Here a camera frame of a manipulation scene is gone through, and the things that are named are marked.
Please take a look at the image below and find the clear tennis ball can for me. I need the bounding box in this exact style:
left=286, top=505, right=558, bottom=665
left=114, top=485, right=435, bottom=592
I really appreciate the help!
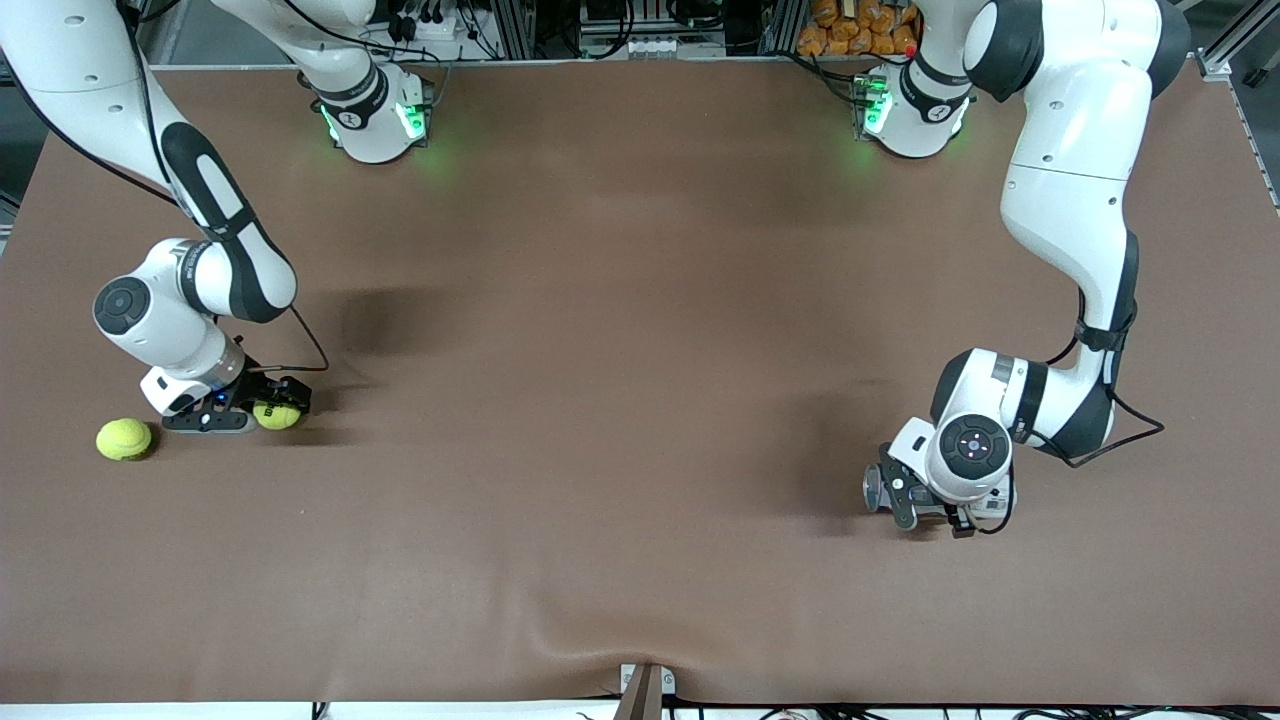
left=863, top=468, right=1019, bottom=526

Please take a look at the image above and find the plain yellow tennis ball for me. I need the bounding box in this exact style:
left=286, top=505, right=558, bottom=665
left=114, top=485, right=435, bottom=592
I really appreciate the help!
left=96, top=418, right=154, bottom=462

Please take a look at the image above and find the white power strip with plugs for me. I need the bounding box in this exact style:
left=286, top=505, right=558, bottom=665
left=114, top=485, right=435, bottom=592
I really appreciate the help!
left=385, top=0, right=471, bottom=43

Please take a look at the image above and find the orange packets pile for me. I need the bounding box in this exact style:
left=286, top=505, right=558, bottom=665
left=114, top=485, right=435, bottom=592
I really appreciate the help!
left=797, top=0, right=921, bottom=58

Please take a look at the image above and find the grey equipment box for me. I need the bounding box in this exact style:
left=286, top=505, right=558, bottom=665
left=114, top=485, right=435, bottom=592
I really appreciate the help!
left=580, top=0, right=726, bottom=59

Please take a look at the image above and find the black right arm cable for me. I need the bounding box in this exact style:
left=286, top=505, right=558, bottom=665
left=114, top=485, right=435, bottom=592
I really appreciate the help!
left=5, top=0, right=331, bottom=376

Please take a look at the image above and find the metal camera pole bracket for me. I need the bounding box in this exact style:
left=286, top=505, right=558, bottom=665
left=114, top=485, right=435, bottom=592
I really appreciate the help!
left=612, top=663, right=677, bottom=720

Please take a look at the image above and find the aluminium frame post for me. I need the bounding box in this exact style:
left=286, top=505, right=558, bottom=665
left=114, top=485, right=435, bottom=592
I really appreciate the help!
left=490, top=0, right=537, bottom=59
left=760, top=0, right=807, bottom=56

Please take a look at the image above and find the aluminium frame profile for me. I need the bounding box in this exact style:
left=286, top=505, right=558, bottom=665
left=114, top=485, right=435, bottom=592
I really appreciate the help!
left=1195, top=0, right=1280, bottom=211

